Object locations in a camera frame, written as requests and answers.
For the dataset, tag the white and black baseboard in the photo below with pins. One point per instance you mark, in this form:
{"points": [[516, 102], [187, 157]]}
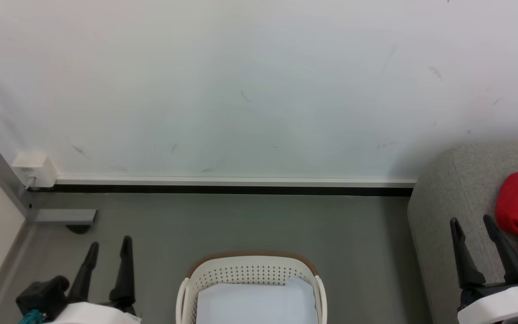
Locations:
{"points": [[196, 185]]}

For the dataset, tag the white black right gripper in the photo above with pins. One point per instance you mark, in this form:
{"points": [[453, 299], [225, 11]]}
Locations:
{"points": [[502, 301]]}

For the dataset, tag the grey partition foot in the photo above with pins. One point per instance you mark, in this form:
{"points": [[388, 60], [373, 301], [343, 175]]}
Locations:
{"points": [[63, 217]]}

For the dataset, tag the white wall outlet box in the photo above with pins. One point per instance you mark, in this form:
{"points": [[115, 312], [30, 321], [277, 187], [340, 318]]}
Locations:
{"points": [[34, 168]]}

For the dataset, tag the white perforated laundry basket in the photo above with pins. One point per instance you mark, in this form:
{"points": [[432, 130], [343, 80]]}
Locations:
{"points": [[250, 270]]}

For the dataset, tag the grey fabric sofa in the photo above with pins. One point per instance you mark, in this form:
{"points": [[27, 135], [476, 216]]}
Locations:
{"points": [[448, 202]]}

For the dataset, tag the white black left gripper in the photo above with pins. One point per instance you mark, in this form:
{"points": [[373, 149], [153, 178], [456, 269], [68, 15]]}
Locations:
{"points": [[92, 315]]}

